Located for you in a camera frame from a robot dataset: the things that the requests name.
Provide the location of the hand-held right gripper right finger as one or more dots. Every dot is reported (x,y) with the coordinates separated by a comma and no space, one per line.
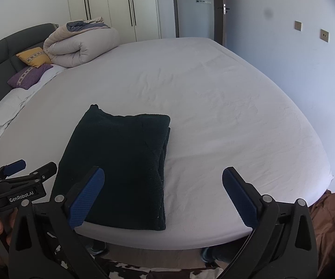
(240,197)

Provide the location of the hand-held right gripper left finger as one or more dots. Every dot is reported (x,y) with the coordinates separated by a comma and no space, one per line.
(89,197)

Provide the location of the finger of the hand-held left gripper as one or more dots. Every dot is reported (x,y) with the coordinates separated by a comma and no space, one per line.
(15,165)
(47,169)

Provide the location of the dark green sweater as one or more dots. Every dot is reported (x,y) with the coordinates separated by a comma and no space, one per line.
(121,157)

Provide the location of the blue slipper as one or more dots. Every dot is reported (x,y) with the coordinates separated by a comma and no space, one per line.
(208,255)
(97,249)

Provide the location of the white pillow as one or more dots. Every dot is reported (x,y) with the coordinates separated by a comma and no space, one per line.
(10,107)

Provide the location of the purple pillow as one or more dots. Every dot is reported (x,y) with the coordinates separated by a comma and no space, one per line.
(28,77)

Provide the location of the cowhide rug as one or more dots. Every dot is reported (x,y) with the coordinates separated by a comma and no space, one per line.
(144,270)

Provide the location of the brown cloth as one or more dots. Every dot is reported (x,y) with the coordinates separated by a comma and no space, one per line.
(328,223)

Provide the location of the white bed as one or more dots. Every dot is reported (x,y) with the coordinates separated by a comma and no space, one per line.
(213,107)

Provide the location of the yellow pillow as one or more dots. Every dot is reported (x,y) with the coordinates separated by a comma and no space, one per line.
(35,56)

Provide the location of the grey bed headboard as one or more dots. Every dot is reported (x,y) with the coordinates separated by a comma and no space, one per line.
(7,49)

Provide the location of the beige folded duvet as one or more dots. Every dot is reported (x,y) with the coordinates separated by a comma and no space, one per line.
(77,45)

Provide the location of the brown door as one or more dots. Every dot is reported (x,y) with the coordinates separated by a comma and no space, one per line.
(218,20)

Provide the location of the white wardrobe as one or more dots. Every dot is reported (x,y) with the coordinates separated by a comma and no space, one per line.
(112,3)

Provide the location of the beige wall socket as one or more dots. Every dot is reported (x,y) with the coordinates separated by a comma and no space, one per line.
(298,26)
(324,35)

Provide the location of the hallway wall switches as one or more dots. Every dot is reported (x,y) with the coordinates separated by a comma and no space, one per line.
(203,2)

